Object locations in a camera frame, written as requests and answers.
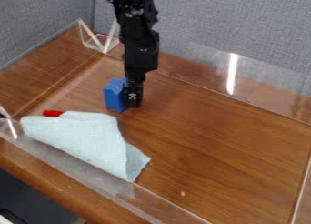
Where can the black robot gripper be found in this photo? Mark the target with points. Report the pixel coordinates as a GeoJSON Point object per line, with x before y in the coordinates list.
{"type": "Point", "coordinates": [137, 16]}

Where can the blue star foam block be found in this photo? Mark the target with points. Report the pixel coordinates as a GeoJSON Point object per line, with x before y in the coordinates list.
{"type": "Point", "coordinates": [113, 94]}

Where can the light blue cloth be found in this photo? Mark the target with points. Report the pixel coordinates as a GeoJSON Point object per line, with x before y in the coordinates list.
{"type": "Point", "coordinates": [89, 136]}

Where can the red block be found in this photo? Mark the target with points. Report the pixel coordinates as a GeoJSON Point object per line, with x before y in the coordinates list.
{"type": "Point", "coordinates": [53, 113]}

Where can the clear acrylic corner bracket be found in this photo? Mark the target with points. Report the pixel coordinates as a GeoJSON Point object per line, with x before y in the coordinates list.
{"type": "Point", "coordinates": [97, 41]}

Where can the clear acrylic left bracket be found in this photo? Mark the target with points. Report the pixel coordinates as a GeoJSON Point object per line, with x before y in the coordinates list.
{"type": "Point", "coordinates": [6, 116]}

